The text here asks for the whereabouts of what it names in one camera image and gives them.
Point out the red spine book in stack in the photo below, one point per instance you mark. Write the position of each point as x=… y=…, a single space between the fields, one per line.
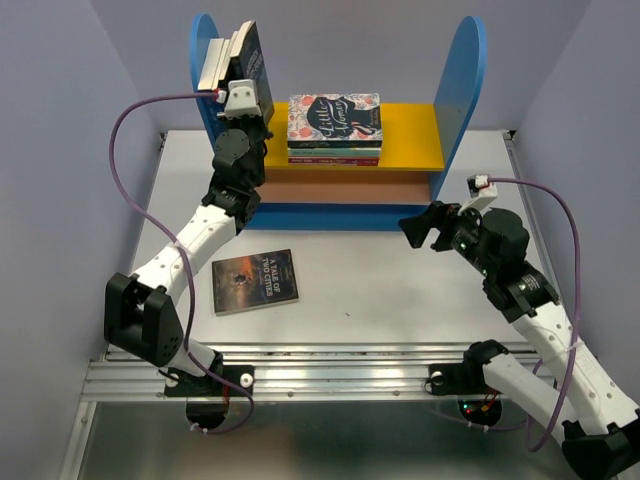
x=335 y=161

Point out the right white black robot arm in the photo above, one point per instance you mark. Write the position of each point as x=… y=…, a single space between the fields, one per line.
x=597 y=424

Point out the dark brown book underneath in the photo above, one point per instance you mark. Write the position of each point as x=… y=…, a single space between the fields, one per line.
x=252 y=282

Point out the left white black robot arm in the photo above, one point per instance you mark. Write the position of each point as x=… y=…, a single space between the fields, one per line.
x=140 y=312

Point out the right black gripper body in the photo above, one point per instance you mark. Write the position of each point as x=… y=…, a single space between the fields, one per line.
x=460 y=233

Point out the Little Women floral book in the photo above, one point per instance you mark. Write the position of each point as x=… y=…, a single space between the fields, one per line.
x=334 y=121

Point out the Three Days To See book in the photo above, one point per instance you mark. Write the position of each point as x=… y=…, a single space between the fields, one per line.
x=235 y=70

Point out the Animal Farm book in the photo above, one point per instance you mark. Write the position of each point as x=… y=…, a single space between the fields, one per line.
x=223 y=63

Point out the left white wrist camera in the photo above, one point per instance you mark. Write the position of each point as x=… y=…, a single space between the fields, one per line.
x=239 y=99

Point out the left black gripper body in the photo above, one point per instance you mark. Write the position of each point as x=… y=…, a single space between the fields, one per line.
x=254 y=130

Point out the blue yellow wooden bookshelf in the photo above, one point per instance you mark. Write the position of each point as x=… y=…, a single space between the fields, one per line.
x=420 y=142

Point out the Nineteen Eighty-Four blue book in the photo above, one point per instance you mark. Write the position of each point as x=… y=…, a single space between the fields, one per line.
x=254 y=67

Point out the green spine book in stack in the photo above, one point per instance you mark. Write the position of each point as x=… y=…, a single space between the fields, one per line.
x=328 y=152

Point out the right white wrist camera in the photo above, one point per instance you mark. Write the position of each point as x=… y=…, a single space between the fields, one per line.
x=482 y=191

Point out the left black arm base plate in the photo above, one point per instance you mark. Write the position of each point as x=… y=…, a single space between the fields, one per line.
x=179 y=384

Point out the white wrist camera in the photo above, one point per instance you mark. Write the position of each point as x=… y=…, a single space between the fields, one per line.
x=482 y=191
x=239 y=99

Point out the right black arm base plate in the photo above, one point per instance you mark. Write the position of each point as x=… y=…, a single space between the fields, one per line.
x=467 y=378

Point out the aluminium rail frame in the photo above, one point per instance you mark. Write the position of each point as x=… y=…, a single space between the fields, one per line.
x=339 y=378

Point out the Jane Eyre blue book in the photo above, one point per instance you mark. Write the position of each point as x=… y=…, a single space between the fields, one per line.
x=208 y=72

